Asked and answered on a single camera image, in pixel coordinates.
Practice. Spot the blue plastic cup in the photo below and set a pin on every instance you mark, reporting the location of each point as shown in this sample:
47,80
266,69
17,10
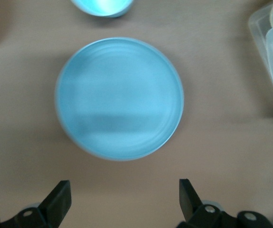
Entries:
100,7

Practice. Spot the brown table cover sheet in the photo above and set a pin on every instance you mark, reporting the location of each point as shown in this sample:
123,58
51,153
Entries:
20,118

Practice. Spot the blue plate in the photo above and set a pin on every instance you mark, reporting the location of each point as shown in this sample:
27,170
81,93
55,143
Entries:
117,99

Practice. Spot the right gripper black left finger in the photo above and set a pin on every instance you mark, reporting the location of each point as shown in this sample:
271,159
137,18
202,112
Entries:
55,204

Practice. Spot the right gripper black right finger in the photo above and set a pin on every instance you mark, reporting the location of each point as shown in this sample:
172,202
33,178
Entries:
191,206

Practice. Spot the clear plastic food container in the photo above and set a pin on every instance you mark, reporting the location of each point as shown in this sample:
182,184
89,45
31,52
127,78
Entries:
260,28

